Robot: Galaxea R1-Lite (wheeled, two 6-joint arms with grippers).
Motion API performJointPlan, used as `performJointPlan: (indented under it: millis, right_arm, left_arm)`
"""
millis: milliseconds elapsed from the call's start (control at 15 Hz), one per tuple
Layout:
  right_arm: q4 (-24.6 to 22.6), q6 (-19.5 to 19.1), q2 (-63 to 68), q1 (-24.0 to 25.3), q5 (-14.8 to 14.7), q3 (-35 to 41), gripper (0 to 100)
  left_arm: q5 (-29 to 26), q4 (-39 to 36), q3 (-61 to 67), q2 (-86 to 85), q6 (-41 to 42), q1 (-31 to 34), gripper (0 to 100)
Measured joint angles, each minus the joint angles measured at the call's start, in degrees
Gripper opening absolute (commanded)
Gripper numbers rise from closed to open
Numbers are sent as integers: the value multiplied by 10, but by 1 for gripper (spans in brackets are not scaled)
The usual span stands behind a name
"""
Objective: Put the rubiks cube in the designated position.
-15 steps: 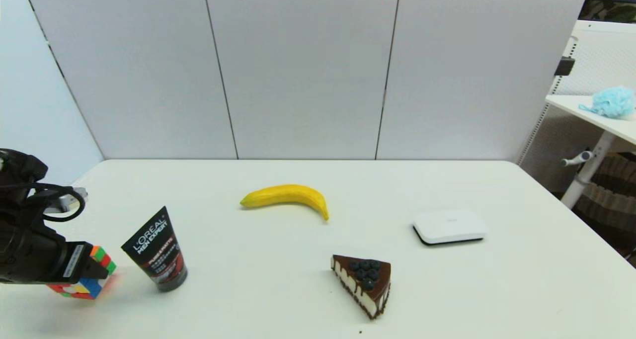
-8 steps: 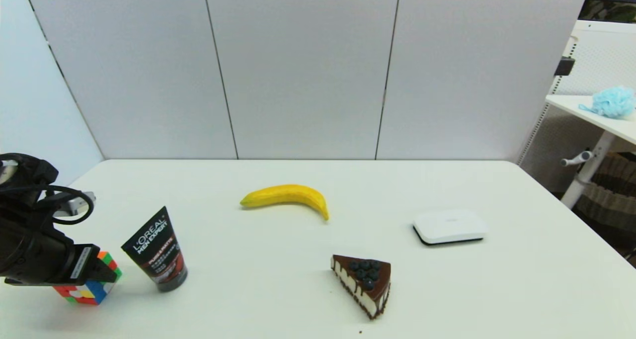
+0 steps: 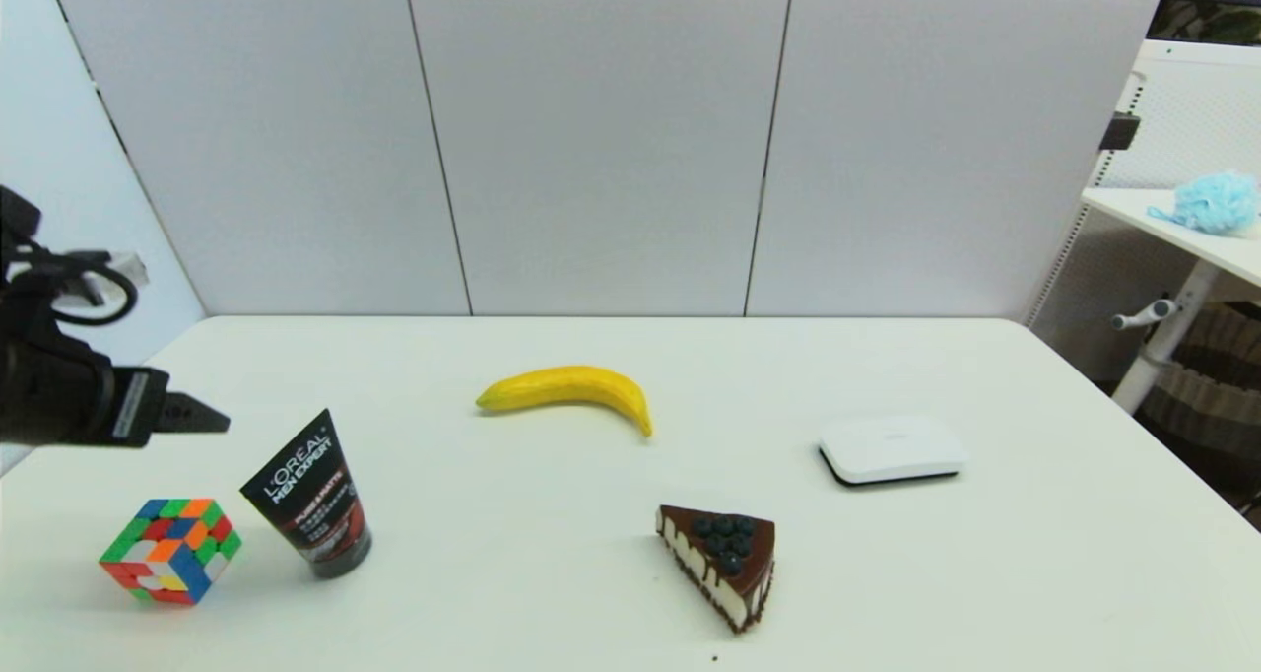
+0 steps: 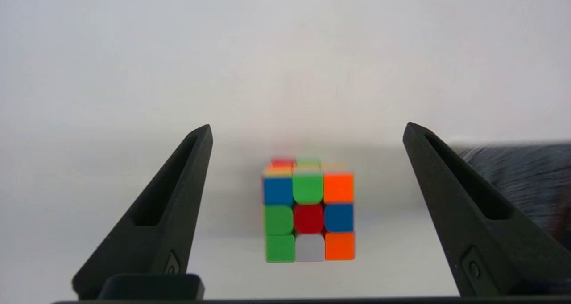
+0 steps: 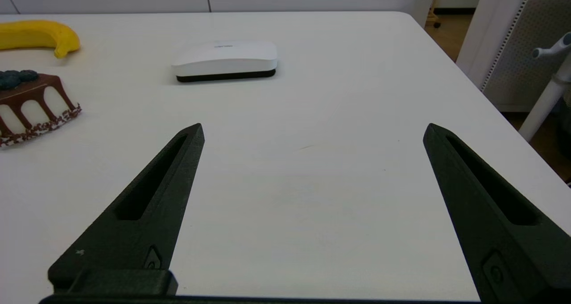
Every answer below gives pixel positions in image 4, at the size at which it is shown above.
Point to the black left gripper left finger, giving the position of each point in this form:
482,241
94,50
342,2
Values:
160,223

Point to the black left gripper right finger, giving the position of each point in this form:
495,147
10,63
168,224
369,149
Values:
482,237

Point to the multicoloured rubiks cube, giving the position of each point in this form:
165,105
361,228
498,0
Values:
308,215

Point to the black L'Oreal cream tube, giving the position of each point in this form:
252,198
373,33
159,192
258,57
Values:
535,179

